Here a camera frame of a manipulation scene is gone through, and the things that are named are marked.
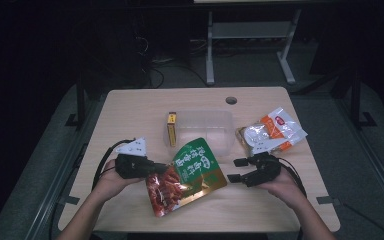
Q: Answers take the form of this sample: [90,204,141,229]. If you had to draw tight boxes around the green and red snack packet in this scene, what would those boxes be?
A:
[145,137,228,218]

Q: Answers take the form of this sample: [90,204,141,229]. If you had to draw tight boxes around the white metal table frame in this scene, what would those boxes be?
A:
[205,9,302,86]

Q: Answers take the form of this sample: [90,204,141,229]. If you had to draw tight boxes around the grey tape strip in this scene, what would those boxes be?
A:
[315,195,342,206]
[60,195,81,206]

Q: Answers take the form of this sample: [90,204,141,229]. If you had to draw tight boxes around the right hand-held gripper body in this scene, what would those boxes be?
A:
[242,140,283,188]

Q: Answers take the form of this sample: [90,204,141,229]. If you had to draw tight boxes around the black metal stand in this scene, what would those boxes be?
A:
[64,71,88,130]
[349,64,378,130]

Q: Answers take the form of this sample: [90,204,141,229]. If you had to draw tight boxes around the person's right hand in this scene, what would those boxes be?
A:
[256,167,305,210]

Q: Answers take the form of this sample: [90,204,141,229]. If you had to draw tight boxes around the yellow and red box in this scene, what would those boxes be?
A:
[166,111,178,148]

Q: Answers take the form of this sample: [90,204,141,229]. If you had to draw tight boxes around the person's left hand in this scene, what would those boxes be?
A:
[94,159,144,201]

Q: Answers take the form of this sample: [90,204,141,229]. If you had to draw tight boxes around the translucent plastic container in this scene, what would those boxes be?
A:
[163,109,237,158]

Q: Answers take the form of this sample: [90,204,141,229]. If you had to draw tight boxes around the clear orange and white packet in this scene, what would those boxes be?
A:
[235,106,309,157]

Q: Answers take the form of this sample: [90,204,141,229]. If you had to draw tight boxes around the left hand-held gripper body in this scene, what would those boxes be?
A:
[114,137,163,180]

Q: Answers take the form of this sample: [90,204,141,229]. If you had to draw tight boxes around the black floor cables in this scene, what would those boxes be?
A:
[136,34,211,89]

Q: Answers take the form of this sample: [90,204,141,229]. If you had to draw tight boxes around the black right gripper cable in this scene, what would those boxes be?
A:
[277,157,308,198]

